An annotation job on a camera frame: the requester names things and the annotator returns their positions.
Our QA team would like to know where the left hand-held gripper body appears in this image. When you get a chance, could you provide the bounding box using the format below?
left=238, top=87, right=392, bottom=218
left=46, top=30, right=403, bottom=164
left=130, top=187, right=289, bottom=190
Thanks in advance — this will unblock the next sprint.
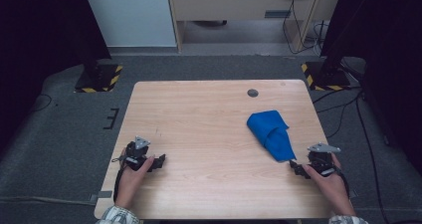
left=123, top=135, right=152, bottom=172

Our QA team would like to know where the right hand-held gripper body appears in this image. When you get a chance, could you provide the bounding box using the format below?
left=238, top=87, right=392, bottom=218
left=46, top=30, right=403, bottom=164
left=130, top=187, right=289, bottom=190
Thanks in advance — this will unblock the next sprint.
left=307, top=141, right=342, bottom=178

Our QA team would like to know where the blue cloth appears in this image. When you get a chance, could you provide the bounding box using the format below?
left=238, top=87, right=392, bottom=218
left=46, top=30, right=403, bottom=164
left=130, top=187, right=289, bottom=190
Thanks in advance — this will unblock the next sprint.
left=246, top=110, right=298, bottom=163

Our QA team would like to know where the person's left hand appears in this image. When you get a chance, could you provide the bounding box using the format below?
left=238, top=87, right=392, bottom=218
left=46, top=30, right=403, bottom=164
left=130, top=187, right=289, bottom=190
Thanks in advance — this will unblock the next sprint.
left=114, top=147, right=156, bottom=211

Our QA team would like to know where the person's right hand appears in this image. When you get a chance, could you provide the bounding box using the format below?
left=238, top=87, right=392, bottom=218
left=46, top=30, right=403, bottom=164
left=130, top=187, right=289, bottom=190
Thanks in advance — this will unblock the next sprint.
left=302, top=153, right=356, bottom=217

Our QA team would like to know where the black stand base striped edge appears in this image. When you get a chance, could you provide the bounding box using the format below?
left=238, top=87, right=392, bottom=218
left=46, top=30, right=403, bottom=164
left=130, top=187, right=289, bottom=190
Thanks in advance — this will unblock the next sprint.
left=301, top=61, right=352, bottom=93
left=74, top=63, right=124, bottom=95

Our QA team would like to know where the black curtain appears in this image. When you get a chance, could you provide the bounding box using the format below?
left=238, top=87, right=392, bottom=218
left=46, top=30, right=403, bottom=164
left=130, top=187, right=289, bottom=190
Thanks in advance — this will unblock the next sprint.
left=319, top=0, right=422, bottom=175
left=0, top=0, right=112, bottom=155

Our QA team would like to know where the white cabinet panel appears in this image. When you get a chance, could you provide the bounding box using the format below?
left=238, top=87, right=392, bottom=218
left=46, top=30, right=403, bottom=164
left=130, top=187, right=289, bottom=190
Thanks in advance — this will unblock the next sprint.
left=81, top=0, right=178, bottom=49

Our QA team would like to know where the light wooden desk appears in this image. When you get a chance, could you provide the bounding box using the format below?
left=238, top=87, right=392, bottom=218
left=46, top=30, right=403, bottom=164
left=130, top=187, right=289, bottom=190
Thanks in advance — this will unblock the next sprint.
left=165, top=0, right=343, bottom=55

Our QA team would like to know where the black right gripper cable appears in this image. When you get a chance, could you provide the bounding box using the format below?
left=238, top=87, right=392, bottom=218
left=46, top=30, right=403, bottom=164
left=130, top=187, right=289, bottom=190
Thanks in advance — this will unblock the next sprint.
left=333, top=168, right=351, bottom=199

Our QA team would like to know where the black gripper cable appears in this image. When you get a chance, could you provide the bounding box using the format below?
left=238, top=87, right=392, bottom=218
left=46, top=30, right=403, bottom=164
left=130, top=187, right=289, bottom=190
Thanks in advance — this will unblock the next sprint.
left=111, top=155, right=131, bottom=204
left=333, top=168, right=351, bottom=199

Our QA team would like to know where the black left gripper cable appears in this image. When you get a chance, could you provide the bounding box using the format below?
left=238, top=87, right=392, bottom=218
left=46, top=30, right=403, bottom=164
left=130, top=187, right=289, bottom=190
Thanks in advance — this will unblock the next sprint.
left=111, top=155, right=131, bottom=204

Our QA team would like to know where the long black floor cable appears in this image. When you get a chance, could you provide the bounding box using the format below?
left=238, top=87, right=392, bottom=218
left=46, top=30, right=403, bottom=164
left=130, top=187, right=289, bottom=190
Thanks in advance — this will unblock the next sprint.
left=354, top=96, right=387, bottom=224

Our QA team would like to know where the thin black looped floor cable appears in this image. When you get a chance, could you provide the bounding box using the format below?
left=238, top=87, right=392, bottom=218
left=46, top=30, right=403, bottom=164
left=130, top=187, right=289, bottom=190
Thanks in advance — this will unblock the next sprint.
left=32, top=93, right=54, bottom=113

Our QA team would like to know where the black hanging power cable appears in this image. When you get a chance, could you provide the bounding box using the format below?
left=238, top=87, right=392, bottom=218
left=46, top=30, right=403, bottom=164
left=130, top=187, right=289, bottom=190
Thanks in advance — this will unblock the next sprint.
left=282, top=0, right=320, bottom=56

